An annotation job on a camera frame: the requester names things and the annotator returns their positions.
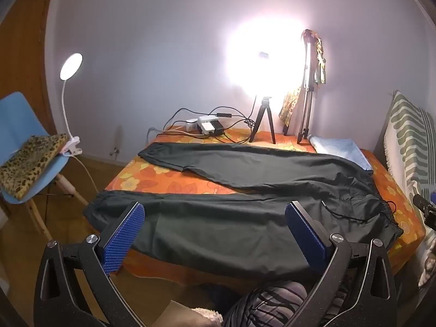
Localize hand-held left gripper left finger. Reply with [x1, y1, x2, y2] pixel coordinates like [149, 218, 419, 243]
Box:
[33, 202, 146, 327]

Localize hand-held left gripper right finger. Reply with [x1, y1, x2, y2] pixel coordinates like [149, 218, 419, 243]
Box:
[284, 201, 399, 327]

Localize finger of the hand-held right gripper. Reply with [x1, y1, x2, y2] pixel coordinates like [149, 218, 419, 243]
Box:
[413, 191, 436, 227]

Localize dark pants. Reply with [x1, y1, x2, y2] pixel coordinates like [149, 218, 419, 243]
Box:
[83, 142, 404, 280]

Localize person's leg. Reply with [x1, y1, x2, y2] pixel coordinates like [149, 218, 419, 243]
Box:
[223, 279, 351, 327]

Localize green striped white pillow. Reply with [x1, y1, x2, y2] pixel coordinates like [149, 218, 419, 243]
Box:
[383, 90, 436, 219]

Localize orange floral bedspread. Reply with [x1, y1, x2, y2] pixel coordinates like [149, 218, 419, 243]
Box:
[102, 126, 428, 287]

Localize light blue towel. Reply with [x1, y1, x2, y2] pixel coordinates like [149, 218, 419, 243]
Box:
[308, 135, 373, 171]

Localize leopard print cloth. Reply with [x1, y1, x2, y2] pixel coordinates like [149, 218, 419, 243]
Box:
[0, 134, 70, 201]

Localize beige fluffy slipper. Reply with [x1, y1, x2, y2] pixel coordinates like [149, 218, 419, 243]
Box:
[191, 307, 223, 327]

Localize tall tripod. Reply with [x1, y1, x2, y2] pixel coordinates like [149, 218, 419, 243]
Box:
[296, 29, 316, 144]

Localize yellow floral cloth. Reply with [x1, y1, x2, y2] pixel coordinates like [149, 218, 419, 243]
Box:
[278, 31, 328, 127]

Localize blue chair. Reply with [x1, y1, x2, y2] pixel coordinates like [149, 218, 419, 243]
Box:
[0, 92, 89, 242]

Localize white clip lamp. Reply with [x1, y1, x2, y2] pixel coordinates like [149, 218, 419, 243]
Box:
[59, 53, 84, 157]

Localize wooden door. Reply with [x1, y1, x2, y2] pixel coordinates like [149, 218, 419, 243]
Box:
[0, 0, 65, 164]

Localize white lamp cable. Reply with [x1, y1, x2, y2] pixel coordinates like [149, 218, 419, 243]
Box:
[68, 153, 103, 198]

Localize white power strip with cables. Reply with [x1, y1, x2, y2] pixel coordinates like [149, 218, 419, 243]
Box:
[148, 107, 254, 144]

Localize ring light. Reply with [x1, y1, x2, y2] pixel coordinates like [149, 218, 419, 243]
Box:
[225, 17, 310, 96]

